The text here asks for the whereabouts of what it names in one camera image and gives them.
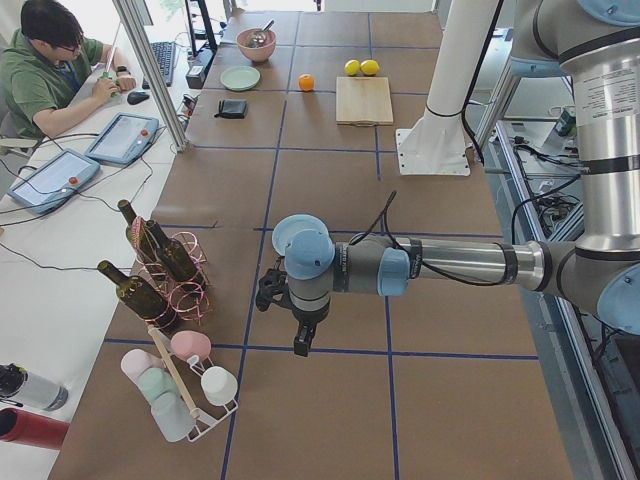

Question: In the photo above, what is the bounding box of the light green plate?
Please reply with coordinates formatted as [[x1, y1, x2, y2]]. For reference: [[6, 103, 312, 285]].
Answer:
[[220, 66, 261, 92]]

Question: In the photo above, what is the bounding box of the front dark wine bottle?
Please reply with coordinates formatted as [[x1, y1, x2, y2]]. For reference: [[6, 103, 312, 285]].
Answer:
[[97, 260, 181, 335]]

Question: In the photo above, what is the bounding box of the white cup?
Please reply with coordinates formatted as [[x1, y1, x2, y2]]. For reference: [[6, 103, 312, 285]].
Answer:
[[201, 366, 238, 406]]

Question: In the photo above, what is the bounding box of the far blue teach pendant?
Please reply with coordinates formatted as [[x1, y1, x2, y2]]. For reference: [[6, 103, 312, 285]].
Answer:
[[85, 113, 159, 166]]

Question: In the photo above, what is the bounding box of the blue teach pendant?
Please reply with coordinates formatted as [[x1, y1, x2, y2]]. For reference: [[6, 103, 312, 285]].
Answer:
[[8, 149, 100, 214], [85, 113, 159, 166]]

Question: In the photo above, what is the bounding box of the black keyboard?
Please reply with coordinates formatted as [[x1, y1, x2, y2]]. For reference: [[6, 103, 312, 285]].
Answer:
[[150, 41, 177, 87]]

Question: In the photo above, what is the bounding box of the mint green cup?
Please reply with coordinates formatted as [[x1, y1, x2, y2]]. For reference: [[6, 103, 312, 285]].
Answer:
[[136, 367, 179, 404]]

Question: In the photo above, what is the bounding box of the dark wine bottle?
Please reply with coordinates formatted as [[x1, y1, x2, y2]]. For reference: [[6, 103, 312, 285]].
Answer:
[[117, 199, 156, 263], [97, 260, 181, 335], [145, 219, 206, 293]]

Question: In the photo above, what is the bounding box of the right yellow lemon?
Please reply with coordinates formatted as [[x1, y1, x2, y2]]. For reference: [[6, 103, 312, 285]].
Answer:
[[360, 59, 380, 76]]

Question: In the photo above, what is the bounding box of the bamboo cutting board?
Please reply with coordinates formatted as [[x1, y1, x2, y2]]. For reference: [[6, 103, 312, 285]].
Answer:
[[336, 77, 394, 126]]

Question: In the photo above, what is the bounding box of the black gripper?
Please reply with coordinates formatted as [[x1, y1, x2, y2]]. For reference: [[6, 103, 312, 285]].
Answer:
[[292, 305, 329, 356]]

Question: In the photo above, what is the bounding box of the metal scoop spoon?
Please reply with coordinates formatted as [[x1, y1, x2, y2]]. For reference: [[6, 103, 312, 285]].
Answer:
[[245, 19, 275, 48]]

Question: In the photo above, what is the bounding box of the middle dark wine bottle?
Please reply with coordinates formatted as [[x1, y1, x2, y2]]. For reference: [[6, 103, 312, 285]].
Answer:
[[145, 219, 206, 293]]

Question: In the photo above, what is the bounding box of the folded dark grey cloth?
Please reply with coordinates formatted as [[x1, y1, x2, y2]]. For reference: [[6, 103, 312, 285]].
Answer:
[[214, 99, 248, 119]]

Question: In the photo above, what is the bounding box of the seated person green shirt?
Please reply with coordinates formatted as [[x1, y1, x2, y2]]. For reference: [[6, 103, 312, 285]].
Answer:
[[1, 1, 136, 139]]

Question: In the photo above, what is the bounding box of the pink cup on top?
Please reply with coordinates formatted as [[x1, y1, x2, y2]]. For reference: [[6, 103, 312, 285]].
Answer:
[[170, 330, 212, 361]]

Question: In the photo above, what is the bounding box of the light blue plate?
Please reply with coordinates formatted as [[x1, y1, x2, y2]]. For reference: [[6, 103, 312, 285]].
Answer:
[[272, 214, 328, 256]]

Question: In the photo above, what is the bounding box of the near blue teach pendant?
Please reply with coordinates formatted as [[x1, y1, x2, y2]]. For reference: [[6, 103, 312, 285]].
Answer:
[[8, 149, 100, 214]]

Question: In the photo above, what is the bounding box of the light blue grey cup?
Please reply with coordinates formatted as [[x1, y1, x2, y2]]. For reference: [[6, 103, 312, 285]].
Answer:
[[151, 392, 196, 442]]

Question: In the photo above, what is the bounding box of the pink bowl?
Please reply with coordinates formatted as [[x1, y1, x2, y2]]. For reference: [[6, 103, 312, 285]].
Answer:
[[236, 28, 276, 63]]

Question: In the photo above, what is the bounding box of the black computer mouse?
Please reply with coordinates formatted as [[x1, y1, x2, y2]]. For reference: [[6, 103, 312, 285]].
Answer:
[[127, 91, 150, 105]]

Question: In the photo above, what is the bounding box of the red water bottle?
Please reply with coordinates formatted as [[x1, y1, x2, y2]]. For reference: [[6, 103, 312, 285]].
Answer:
[[1, 408, 69, 450]]

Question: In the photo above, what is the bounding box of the aluminium frame post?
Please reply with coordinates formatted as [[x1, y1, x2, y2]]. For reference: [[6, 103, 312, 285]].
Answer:
[[112, 0, 188, 152]]

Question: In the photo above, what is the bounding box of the white wire cup rack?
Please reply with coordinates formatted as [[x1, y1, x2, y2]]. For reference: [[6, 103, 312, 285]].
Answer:
[[148, 327, 239, 443]]

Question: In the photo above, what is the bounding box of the copper wire bottle rack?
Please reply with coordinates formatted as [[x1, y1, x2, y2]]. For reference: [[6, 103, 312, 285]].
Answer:
[[126, 216, 212, 326]]

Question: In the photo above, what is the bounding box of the orange fruit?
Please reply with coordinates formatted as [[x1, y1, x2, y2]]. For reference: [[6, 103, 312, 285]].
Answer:
[[298, 74, 315, 92]]

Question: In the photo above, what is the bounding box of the pale pink cup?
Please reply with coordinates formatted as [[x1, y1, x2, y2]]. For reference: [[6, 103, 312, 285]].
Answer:
[[120, 349, 165, 383]]

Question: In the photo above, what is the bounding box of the grey water bottle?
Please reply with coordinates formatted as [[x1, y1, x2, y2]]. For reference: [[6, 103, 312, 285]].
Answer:
[[1, 364, 68, 411]]

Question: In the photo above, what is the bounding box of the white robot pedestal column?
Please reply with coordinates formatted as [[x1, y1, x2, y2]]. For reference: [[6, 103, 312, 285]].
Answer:
[[396, 0, 502, 176]]

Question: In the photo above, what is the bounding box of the rear dark wine bottle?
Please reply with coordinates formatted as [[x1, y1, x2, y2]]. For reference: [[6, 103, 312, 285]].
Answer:
[[117, 199, 156, 263]]

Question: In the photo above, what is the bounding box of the yellow lemon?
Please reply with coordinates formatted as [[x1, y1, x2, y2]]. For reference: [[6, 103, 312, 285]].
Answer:
[[360, 59, 380, 76], [344, 59, 361, 76]]

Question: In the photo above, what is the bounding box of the left yellow lemon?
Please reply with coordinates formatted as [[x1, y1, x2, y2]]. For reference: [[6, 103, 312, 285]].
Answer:
[[344, 59, 361, 76]]

